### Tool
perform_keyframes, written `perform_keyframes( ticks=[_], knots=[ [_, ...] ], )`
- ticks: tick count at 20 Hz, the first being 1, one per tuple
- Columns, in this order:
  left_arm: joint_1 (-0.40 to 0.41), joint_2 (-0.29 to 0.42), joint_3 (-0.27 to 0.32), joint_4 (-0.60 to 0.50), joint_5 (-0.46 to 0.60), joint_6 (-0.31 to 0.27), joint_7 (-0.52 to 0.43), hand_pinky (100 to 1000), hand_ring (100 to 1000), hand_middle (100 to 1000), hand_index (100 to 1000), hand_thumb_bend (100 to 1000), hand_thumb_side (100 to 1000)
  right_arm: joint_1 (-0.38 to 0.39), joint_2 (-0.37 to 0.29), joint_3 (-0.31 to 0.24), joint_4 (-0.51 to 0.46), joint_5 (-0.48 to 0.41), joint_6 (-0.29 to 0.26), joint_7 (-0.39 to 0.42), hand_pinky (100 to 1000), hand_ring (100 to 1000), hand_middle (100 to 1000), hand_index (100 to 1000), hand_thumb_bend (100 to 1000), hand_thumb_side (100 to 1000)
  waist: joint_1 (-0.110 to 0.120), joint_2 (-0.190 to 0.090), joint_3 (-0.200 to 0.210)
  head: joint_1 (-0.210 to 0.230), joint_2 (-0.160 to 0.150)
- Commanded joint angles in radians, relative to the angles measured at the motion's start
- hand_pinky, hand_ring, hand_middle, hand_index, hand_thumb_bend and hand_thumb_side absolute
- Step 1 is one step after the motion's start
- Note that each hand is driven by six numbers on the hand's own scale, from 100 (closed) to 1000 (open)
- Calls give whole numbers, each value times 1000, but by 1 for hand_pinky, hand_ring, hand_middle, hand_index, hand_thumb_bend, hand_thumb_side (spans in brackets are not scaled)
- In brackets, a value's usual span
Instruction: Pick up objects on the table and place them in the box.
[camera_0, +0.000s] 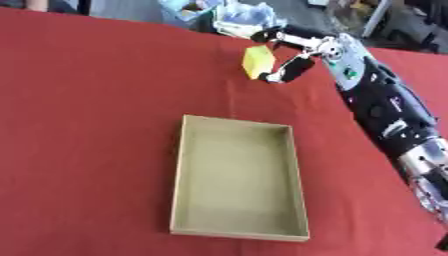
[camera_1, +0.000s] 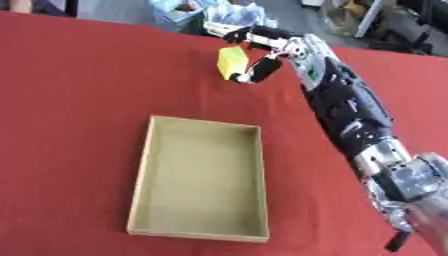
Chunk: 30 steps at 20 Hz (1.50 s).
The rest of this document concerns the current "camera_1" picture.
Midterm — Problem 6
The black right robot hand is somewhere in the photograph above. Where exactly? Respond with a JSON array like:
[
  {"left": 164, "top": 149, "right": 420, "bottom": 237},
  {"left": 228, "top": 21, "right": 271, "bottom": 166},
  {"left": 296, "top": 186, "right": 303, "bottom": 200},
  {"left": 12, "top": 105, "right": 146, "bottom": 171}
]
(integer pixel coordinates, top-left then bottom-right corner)
[{"left": 220, "top": 25, "right": 307, "bottom": 85}]

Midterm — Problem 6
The yellow block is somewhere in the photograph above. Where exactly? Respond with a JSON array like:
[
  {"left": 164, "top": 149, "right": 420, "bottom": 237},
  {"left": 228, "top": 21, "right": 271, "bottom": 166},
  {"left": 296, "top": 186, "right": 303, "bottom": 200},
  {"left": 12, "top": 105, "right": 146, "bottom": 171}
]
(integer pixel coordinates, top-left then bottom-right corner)
[{"left": 215, "top": 45, "right": 251, "bottom": 81}]

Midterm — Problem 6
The tan open cardboard box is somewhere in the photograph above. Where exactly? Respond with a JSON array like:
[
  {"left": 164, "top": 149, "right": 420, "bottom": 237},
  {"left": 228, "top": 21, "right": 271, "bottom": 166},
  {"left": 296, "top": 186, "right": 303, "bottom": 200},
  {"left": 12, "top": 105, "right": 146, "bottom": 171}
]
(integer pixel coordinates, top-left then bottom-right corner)
[{"left": 126, "top": 114, "right": 272, "bottom": 243}]

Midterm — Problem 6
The white plastic bag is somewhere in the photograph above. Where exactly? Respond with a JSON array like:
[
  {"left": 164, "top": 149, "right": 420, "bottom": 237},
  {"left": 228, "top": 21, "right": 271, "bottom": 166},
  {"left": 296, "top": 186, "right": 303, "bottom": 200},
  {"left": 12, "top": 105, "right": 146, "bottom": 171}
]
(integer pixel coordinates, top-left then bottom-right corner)
[{"left": 201, "top": 2, "right": 280, "bottom": 38}]

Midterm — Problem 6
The pale blue plastic bag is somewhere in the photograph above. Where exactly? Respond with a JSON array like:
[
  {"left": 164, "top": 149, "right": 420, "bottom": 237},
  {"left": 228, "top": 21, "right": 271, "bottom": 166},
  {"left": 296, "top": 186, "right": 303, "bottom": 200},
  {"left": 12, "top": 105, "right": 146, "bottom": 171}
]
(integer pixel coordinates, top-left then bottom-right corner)
[{"left": 147, "top": 0, "right": 219, "bottom": 25}]

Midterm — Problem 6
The white table leg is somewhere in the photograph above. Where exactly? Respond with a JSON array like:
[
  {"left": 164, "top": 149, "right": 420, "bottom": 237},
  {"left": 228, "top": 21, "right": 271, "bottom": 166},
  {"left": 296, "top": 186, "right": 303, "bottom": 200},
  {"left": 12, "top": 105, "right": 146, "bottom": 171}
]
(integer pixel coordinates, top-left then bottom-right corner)
[{"left": 351, "top": 0, "right": 387, "bottom": 39}]

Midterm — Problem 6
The black office chair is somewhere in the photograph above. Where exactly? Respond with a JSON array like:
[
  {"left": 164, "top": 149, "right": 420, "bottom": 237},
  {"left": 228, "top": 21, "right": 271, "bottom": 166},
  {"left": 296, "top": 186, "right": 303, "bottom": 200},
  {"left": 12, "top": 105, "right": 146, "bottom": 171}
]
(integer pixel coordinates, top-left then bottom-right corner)
[{"left": 367, "top": 0, "right": 448, "bottom": 56}]

